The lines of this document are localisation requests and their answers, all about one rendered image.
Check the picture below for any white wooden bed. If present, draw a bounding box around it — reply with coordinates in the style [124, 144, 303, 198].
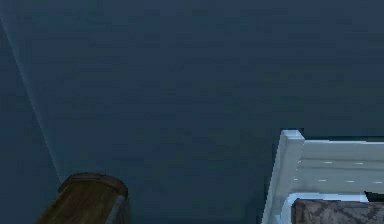
[260, 129, 384, 224]

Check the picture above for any brown wooden chest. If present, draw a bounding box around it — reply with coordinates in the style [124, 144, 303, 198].
[34, 171, 132, 224]

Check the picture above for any brown patterned pillow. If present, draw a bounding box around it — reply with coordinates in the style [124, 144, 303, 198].
[290, 197, 384, 224]

